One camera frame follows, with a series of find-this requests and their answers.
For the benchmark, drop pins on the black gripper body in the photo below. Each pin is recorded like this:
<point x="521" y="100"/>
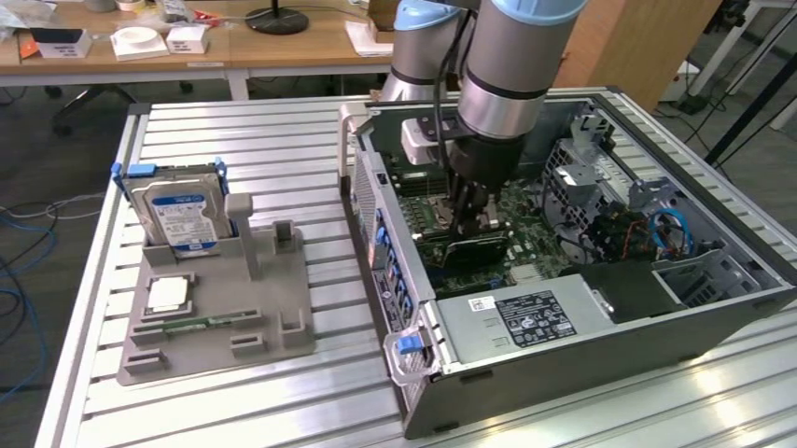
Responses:
<point x="489" y="161"/>

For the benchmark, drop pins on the graphics card with metal bracket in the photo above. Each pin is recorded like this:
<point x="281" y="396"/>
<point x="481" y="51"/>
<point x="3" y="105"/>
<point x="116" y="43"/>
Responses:
<point x="480" y="254"/>

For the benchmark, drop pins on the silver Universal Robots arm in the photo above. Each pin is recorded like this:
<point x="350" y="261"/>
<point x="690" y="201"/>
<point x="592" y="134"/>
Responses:
<point x="510" y="60"/>

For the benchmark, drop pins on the CPU socket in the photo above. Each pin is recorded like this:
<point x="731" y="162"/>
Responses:
<point x="441" y="212"/>

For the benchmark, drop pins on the green motherboard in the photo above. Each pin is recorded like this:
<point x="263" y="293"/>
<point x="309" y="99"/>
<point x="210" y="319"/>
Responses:
<point x="529" y="224"/>

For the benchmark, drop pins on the installed RAM stick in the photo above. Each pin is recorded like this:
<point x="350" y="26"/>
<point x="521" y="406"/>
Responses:
<point x="433" y="239"/>

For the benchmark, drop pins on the metal drive cage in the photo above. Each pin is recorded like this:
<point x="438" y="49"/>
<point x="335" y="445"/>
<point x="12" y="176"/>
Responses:
<point x="585" y="177"/>

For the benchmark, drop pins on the grey power supply unit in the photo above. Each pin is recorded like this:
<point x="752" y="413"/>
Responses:
<point x="498" y="322"/>

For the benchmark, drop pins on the blue case latch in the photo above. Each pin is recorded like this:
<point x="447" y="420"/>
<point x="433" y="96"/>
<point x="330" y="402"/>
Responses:
<point x="410" y="344"/>

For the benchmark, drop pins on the white paper stack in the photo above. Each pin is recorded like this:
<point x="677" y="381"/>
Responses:
<point x="370" y="44"/>

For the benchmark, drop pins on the open black PC case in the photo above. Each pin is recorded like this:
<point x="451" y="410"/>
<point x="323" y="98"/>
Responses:
<point x="561" y="368"/>

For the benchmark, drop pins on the brown cardboard box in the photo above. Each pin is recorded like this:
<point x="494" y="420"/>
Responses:
<point x="383" y="14"/>

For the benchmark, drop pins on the wooden cabinet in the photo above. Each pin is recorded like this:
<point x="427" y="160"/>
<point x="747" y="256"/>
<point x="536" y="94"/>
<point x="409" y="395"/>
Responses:
<point x="654" y="46"/>

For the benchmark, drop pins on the wooden desk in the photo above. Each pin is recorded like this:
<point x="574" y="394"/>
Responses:
<point x="262" y="51"/>

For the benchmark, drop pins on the black tripod pole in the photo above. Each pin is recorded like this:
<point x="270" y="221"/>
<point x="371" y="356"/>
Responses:
<point x="747" y="84"/>

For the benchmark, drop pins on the black lamp base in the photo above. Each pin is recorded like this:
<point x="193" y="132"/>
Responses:
<point x="277" y="21"/>

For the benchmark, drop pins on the hard disk in blue caddy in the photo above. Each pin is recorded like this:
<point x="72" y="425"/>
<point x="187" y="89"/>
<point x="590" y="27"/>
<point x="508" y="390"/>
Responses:
<point x="180" y="219"/>

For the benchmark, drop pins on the green RAM stick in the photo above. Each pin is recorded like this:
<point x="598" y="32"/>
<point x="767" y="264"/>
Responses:
<point x="199" y="322"/>

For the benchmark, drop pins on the grey parts rack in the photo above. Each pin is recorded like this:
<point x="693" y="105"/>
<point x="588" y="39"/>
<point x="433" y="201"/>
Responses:
<point x="211" y="345"/>

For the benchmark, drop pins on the silver CPU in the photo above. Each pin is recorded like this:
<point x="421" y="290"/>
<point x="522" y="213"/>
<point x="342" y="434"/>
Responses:
<point x="168" y="295"/>

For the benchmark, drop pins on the small white box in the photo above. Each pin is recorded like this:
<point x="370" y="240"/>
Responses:
<point x="187" y="39"/>

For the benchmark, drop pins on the white box with round insert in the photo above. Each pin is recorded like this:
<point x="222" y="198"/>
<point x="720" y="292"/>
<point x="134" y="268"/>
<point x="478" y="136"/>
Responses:
<point x="138" y="44"/>

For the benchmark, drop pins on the office chair base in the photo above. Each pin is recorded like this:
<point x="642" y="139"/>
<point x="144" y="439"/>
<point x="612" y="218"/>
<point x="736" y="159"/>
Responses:
<point x="80" y="102"/>

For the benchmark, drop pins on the white box with black lid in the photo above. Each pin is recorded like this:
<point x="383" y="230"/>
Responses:
<point x="60" y="44"/>

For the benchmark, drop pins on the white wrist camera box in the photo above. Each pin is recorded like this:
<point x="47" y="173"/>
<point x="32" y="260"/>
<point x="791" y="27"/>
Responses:
<point x="418" y="144"/>

